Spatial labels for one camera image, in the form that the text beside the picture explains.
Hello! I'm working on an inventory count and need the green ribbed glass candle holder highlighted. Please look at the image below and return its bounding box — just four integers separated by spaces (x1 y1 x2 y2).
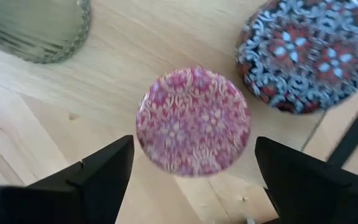
0 0 92 65

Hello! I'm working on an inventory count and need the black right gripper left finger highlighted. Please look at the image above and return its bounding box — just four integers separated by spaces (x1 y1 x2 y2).
0 134 135 224

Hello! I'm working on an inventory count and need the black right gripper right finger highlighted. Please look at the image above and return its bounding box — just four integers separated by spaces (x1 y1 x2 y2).
255 136 358 224

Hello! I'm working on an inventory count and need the pink patterned round tin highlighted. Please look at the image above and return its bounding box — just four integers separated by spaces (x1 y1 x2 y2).
135 66 252 178

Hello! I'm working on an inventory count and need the wooden shelf riser black frame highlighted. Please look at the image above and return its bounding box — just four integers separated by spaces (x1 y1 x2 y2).
0 0 358 224

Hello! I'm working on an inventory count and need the blue red patterned round tin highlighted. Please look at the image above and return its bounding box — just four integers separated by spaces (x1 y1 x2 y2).
234 0 358 115

